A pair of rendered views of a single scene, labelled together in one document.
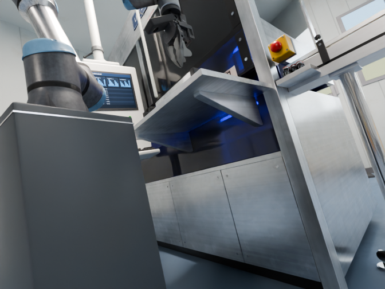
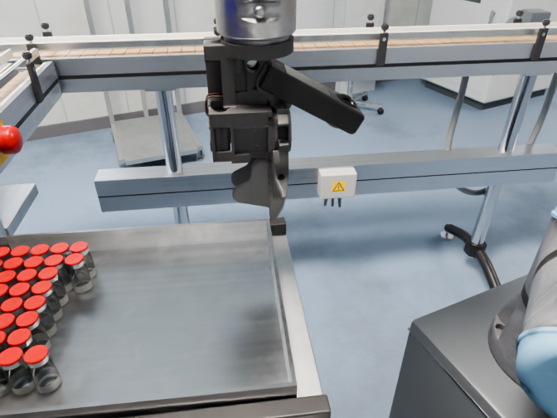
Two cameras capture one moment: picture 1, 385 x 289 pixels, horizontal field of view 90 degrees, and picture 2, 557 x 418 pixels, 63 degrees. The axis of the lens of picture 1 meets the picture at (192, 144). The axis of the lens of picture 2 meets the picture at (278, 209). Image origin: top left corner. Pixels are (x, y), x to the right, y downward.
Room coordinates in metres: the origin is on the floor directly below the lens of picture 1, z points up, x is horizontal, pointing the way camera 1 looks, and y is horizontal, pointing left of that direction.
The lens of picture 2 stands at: (0.97, 0.23, 1.27)
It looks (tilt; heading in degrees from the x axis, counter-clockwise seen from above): 34 degrees down; 214
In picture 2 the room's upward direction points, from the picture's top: straight up
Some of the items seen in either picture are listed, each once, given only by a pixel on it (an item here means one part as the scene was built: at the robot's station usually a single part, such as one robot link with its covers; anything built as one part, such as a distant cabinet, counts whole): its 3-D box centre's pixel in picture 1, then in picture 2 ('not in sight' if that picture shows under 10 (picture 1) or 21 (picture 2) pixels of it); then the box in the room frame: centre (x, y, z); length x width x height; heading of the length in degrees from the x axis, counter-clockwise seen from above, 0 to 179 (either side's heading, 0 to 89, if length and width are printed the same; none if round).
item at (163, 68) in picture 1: (159, 54); not in sight; (1.32, 0.08, 1.50); 0.47 x 0.01 x 0.59; 41
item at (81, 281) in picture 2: not in sight; (79, 273); (0.77, -0.19, 0.90); 0.02 x 0.02 x 0.05
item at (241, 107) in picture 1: (232, 111); not in sight; (0.73, -0.18, 0.79); 0.34 x 0.03 x 0.13; 131
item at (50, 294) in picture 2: not in sight; (44, 309); (0.83, -0.17, 0.90); 0.18 x 0.02 x 0.05; 40
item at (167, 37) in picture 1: (176, 28); (250, 98); (0.62, -0.04, 1.10); 0.09 x 0.08 x 0.12; 131
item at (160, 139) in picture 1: (167, 144); not in sight; (1.11, 0.14, 0.79); 0.34 x 0.03 x 0.13; 131
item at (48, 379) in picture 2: not in sight; (42, 369); (0.87, -0.10, 0.90); 0.02 x 0.02 x 0.05
